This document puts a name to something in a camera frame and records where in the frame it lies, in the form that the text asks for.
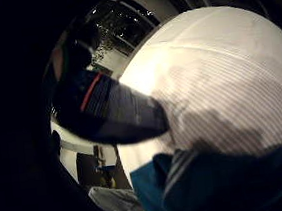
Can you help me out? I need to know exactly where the grey crumpled plastic bag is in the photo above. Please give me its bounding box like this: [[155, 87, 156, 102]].
[[88, 180, 152, 211]]

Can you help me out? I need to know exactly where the dark framed window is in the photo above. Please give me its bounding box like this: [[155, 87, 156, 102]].
[[85, 0, 164, 59]]

